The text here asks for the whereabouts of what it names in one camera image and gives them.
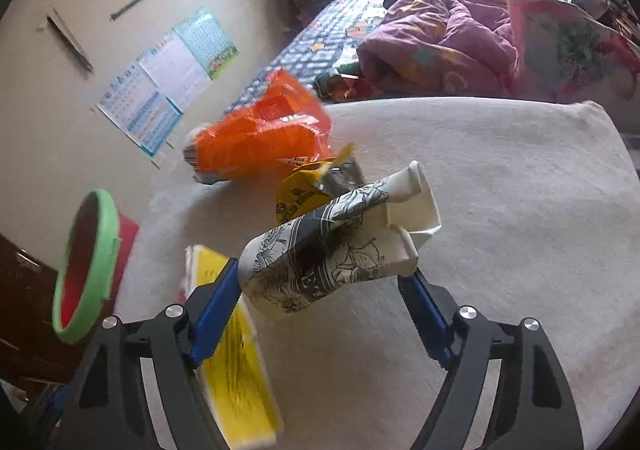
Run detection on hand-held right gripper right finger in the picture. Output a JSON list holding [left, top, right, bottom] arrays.
[[397, 267, 586, 450]]

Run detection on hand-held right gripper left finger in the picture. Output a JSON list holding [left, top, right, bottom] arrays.
[[60, 256, 243, 450]]

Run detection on green bucket with red inside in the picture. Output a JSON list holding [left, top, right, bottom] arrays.
[[52, 187, 141, 345]]

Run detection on flat yellow box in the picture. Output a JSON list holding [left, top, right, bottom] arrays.
[[182, 244, 281, 448]]

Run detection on white table cloth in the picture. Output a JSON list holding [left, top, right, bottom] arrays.
[[112, 98, 640, 450]]

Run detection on yellow crumpled wrapper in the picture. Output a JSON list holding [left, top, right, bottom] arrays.
[[275, 143, 368, 226]]

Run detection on orange plastic bag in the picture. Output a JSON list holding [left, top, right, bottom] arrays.
[[182, 68, 341, 186]]

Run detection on dark wooden cabinet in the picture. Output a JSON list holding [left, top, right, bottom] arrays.
[[0, 233, 68, 383]]

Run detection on dark green and red packet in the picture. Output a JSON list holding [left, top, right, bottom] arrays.
[[314, 70, 363, 104]]

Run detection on purple quilt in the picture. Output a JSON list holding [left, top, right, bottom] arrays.
[[357, 0, 522, 100]]

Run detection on blue patterned bed sheet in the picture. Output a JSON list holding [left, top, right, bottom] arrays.
[[222, 0, 397, 118]]

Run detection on blue wall chart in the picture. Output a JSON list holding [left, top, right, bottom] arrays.
[[96, 62, 184, 159]]

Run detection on white wall chart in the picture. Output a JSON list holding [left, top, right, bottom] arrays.
[[136, 32, 212, 107]]

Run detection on teal wall chart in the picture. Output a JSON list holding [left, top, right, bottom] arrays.
[[174, 6, 239, 80]]

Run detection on metal wall bracket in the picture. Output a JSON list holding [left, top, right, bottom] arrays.
[[36, 7, 95, 75]]

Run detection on dark wooden bed frame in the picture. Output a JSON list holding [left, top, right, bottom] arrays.
[[570, 0, 640, 42]]

